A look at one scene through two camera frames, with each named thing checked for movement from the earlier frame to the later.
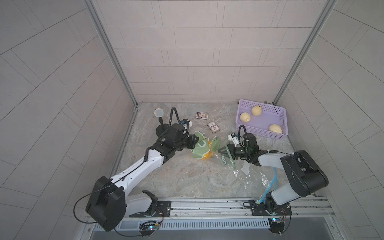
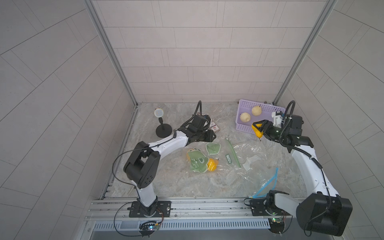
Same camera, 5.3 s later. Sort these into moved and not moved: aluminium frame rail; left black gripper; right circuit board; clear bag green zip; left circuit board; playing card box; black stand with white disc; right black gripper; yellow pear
Moved: clear bag green zip; left black gripper; right black gripper
Not moved: yellow pear; aluminium frame rail; playing card box; right circuit board; left circuit board; black stand with white disc
